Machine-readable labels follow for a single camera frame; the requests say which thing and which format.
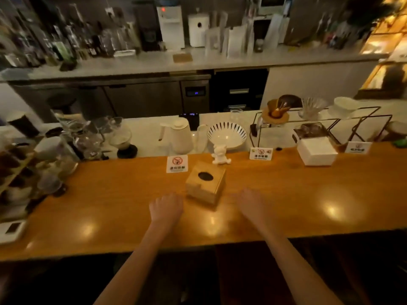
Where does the person's right forearm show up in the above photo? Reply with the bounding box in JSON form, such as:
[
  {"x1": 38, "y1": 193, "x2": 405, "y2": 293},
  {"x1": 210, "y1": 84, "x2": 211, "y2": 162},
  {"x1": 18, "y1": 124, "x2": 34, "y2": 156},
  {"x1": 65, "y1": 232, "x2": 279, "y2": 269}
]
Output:
[{"x1": 257, "y1": 226, "x2": 344, "y2": 305}]

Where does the white gooseneck kettle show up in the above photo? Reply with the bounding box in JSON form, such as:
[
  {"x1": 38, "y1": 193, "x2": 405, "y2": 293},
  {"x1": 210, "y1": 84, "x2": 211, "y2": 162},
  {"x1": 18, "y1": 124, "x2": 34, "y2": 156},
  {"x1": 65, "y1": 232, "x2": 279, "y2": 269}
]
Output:
[{"x1": 158, "y1": 117, "x2": 208, "y2": 155}]

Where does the white ceramic coffee dripper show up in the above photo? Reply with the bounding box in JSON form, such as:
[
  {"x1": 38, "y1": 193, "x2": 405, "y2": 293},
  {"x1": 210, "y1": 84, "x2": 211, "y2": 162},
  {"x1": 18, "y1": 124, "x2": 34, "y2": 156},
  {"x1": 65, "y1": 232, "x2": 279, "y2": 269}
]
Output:
[{"x1": 328, "y1": 96, "x2": 361, "y2": 119}]

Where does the wooden rack of cups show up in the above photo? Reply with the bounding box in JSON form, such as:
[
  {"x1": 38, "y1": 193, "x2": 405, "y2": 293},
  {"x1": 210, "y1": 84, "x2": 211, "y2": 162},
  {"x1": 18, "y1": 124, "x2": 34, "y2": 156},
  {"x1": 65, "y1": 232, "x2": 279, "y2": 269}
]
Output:
[{"x1": 0, "y1": 136, "x2": 80, "y2": 223}]

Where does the black drawer cabinet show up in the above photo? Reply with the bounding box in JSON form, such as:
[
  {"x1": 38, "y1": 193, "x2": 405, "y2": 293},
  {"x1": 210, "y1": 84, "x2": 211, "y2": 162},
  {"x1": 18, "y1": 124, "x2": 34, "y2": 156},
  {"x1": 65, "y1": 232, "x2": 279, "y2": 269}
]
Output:
[{"x1": 210, "y1": 68, "x2": 269, "y2": 113}]

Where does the stainless steel undercounter fridge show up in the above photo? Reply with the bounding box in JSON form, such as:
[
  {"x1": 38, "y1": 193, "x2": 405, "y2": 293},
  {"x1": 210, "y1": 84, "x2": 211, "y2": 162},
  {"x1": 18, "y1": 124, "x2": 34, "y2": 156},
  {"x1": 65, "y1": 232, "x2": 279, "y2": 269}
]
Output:
[{"x1": 8, "y1": 73, "x2": 212, "y2": 122}]

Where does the brown coffee dripper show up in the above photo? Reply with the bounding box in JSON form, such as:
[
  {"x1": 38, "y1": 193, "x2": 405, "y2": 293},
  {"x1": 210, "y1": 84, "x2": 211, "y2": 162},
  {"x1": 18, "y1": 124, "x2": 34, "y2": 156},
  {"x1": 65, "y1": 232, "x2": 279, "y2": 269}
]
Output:
[{"x1": 261, "y1": 98, "x2": 290, "y2": 125}]

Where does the white sign with red symbol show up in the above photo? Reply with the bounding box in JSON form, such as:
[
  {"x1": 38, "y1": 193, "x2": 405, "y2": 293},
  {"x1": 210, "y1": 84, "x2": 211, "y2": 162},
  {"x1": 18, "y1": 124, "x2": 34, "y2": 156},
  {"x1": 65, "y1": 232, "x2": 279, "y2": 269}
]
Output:
[
  {"x1": 166, "y1": 155, "x2": 189, "y2": 174},
  {"x1": 249, "y1": 147, "x2": 273, "y2": 161}
]

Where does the wooden tissue box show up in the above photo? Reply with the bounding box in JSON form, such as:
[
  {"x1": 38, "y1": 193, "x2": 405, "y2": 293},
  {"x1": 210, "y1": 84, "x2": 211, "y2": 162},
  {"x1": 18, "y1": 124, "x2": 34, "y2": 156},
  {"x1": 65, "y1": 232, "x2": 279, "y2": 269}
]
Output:
[{"x1": 185, "y1": 161, "x2": 226, "y2": 206}]

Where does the person's right hand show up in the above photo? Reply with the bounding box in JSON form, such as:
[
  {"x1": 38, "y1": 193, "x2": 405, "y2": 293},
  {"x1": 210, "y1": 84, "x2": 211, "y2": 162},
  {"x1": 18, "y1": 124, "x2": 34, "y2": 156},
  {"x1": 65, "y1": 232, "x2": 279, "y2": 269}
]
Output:
[{"x1": 236, "y1": 188, "x2": 275, "y2": 230}]

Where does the black coffee grinder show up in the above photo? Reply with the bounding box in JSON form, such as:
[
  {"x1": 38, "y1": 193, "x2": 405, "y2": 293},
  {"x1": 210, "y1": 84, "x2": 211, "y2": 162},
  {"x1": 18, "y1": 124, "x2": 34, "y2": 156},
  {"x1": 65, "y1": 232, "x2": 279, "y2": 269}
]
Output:
[{"x1": 132, "y1": 0, "x2": 161, "y2": 52}]

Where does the clear glass coffee dripper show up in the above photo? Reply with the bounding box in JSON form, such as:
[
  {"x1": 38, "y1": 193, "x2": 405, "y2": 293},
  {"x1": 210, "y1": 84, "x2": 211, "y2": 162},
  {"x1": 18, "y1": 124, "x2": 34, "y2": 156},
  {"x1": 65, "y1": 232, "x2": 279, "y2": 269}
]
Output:
[{"x1": 298, "y1": 97, "x2": 329, "y2": 121}]

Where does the black metal dripper stand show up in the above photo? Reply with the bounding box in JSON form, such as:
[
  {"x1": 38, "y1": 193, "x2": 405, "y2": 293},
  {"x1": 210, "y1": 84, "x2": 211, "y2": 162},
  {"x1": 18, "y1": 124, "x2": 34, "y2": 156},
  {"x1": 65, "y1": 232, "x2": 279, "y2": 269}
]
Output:
[{"x1": 250, "y1": 106, "x2": 393, "y2": 148}]

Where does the white square box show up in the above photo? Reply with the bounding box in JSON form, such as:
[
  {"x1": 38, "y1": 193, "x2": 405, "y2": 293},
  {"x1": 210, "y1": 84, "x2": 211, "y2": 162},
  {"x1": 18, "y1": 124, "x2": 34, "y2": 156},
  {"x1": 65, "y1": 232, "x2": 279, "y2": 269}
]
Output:
[{"x1": 297, "y1": 137, "x2": 338, "y2": 167}]

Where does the white bowl with black stripes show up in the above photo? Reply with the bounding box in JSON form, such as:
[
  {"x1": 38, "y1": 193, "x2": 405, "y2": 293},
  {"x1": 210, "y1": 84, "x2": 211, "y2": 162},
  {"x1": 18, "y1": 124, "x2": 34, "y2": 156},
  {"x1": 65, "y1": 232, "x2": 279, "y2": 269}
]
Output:
[{"x1": 207, "y1": 121, "x2": 247, "y2": 152}]

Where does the small white sign card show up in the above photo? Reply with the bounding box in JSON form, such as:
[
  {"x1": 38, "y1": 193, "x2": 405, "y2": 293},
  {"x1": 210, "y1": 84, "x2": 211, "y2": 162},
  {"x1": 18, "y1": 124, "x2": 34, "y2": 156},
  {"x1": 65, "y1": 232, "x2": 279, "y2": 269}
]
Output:
[{"x1": 345, "y1": 141, "x2": 373, "y2": 155}]

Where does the row of liquor bottles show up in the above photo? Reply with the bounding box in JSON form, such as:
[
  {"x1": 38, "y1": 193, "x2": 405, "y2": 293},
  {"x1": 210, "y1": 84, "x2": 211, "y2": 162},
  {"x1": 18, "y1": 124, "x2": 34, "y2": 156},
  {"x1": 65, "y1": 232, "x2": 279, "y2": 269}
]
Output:
[{"x1": 0, "y1": 3, "x2": 142, "y2": 68}]

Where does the person's left forearm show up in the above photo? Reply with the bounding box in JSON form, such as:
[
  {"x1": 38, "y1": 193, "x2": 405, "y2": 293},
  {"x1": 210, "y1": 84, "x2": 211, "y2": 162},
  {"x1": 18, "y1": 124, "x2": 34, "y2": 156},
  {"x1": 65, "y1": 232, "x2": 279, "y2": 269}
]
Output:
[{"x1": 94, "y1": 220, "x2": 175, "y2": 305}]

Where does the white water dispenser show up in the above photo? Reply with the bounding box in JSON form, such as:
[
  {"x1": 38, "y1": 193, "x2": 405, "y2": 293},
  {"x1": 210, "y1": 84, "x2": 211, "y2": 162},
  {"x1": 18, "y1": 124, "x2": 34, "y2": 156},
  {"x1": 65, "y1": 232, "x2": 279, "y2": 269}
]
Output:
[{"x1": 156, "y1": 6, "x2": 185, "y2": 50}]

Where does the person's left hand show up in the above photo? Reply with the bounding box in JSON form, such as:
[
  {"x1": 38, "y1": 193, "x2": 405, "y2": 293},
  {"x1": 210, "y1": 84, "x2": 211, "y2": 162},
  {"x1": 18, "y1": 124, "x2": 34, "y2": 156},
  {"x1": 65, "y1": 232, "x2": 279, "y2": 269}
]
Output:
[{"x1": 149, "y1": 193, "x2": 184, "y2": 227}]

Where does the row of white paper bags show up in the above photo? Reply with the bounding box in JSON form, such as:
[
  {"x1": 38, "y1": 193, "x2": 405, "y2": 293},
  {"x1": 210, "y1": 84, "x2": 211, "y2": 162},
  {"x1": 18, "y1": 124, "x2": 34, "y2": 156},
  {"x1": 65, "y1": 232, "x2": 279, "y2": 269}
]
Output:
[{"x1": 204, "y1": 11, "x2": 285, "y2": 58}]

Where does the glass pitcher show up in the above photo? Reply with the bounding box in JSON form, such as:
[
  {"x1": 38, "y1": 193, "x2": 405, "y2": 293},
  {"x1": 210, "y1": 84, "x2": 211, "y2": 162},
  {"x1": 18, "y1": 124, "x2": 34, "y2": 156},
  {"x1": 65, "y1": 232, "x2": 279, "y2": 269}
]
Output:
[{"x1": 60, "y1": 119, "x2": 105, "y2": 161}]

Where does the white cylindrical appliance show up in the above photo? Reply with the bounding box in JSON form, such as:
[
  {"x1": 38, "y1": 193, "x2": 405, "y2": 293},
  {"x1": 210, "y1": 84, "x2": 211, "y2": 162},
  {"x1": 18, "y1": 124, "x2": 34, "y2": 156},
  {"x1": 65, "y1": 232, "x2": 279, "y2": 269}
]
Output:
[{"x1": 188, "y1": 12, "x2": 210, "y2": 48}]

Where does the white bear figurine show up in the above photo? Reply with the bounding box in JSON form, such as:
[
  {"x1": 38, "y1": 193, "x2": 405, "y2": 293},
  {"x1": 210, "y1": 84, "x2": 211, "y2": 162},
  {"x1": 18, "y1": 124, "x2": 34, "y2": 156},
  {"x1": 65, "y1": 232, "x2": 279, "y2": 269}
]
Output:
[{"x1": 211, "y1": 144, "x2": 232, "y2": 165}]

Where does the white digital scale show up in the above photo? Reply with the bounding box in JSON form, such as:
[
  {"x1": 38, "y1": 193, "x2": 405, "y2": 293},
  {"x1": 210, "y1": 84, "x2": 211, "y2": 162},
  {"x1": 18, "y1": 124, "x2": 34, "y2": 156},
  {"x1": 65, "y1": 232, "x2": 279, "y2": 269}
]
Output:
[{"x1": 0, "y1": 220, "x2": 27, "y2": 245}]

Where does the glass coffee server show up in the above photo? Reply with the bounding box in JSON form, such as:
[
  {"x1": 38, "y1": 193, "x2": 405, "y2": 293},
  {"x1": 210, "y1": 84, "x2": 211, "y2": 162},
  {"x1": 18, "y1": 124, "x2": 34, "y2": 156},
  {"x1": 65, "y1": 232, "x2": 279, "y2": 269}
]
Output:
[{"x1": 106, "y1": 117, "x2": 138, "y2": 159}]

